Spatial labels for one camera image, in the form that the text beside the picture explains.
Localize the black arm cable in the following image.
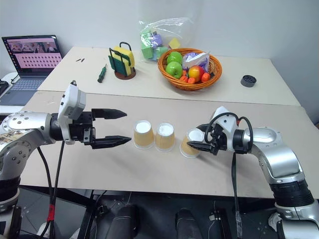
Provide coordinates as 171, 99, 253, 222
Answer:
37, 140, 66, 237
36, 146, 54, 239
204, 112, 254, 236

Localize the black wire sponge rack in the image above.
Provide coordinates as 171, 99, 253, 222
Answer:
108, 42, 137, 80

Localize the purple foam block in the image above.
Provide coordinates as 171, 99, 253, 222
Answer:
150, 33, 164, 50

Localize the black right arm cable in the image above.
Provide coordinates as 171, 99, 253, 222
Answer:
204, 112, 254, 236

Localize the dark grey round cap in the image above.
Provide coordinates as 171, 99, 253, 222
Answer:
240, 74, 258, 89

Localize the orange wicker basket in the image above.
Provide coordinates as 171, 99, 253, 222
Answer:
157, 47, 223, 92

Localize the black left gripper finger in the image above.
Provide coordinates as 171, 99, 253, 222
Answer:
91, 108, 128, 121
91, 135, 133, 150

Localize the light blue foam block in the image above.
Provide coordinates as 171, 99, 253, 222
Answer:
151, 46, 169, 62

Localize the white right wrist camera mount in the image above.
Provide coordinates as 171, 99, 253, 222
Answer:
210, 106, 242, 137

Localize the green handled screwdriver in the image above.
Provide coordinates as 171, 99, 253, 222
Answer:
97, 64, 109, 84

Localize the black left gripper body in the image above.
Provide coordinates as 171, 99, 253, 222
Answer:
68, 111, 97, 146

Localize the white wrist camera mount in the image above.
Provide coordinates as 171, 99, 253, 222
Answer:
57, 80, 87, 145
210, 106, 242, 137

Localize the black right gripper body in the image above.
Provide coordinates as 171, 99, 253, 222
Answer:
206, 123, 228, 156

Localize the yellow green sponge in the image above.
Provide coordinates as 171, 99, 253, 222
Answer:
108, 53, 131, 75
113, 45, 136, 76

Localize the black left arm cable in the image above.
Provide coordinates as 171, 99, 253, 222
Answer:
36, 146, 54, 239
37, 140, 66, 237

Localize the black table leg frame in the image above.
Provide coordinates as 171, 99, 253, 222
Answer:
77, 189, 102, 239

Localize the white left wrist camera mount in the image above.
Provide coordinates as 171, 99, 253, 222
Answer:
57, 80, 87, 145

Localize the white purple plastic packet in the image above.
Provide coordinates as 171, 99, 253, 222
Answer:
181, 50, 212, 73

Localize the tan paper cup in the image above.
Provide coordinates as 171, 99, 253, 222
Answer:
155, 121, 176, 153
179, 127, 205, 159
133, 119, 156, 150

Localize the green toy apple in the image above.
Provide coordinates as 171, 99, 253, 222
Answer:
166, 51, 183, 65
165, 61, 184, 80

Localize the yellow foam block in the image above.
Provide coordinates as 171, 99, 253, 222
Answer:
167, 37, 181, 50

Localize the green foam block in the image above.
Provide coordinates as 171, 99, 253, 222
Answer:
140, 30, 156, 60

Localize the red yellow toy apple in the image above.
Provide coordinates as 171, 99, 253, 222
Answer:
188, 65, 206, 83

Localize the clear plastic bag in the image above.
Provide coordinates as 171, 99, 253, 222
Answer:
138, 16, 195, 63

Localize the open grey laptop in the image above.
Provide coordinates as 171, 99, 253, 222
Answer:
0, 34, 63, 107

